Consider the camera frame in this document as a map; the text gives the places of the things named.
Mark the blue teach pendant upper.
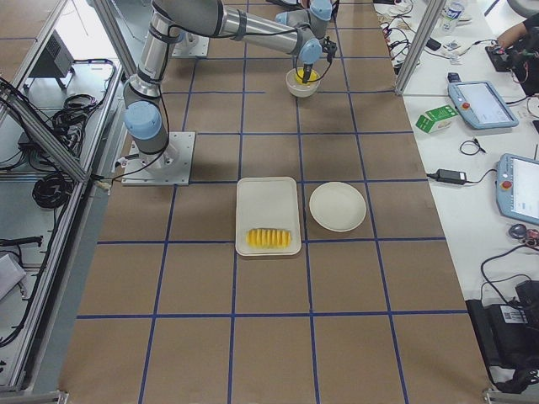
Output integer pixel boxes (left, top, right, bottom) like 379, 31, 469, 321
447, 81, 519, 130

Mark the cream rectangular tray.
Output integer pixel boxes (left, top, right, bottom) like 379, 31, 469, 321
235, 177, 302, 257

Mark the blue teach pendant lower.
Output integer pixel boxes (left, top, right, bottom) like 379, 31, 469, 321
496, 153, 539, 225

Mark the black power adapter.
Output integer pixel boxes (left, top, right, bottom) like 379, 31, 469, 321
437, 169, 467, 185

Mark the black laptop bag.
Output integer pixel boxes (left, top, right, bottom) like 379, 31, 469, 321
466, 280, 538, 394

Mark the blue teach pendant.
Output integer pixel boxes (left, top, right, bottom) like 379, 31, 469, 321
447, 81, 519, 130
496, 153, 539, 225

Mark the grey control box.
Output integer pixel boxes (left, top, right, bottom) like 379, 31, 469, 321
29, 30, 75, 90

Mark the aluminium frame post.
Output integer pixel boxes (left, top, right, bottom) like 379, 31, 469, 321
395, 0, 446, 95

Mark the green white carton box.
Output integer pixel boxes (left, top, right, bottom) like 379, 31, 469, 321
415, 104, 458, 133

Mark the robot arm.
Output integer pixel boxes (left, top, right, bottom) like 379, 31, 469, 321
124, 1, 337, 170

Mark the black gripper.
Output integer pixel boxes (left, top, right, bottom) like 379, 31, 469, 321
302, 36, 338, 82

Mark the cream ceramic bowl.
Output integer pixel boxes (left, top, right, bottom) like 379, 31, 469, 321
286, 68, 320, 98

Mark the person hand at desk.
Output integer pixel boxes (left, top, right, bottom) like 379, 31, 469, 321
497, 24, 527, 49

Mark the cream round plate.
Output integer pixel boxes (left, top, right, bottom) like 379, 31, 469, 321
309, 182, 366, 232

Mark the yellow lemon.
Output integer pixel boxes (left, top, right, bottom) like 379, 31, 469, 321
295, 69, 319, 85

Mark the sliced yellow fruit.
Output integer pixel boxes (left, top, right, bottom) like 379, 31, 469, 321
246, 228, 291, 249

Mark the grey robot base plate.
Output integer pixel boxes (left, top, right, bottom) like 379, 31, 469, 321
120, 132, 195, 186

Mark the plastic water bottle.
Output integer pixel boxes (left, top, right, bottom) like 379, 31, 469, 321
439, 0, 467, 35

